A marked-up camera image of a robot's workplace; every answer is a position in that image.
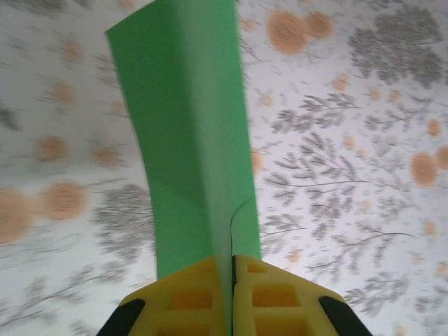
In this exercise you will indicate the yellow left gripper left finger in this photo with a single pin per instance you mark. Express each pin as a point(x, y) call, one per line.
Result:
point(182, 308)

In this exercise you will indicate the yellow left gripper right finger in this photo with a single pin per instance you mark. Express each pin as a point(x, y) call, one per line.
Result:
point(280, 308)

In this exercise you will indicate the green paper sheet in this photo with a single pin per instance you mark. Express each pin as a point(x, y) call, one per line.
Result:
point(189, 105)

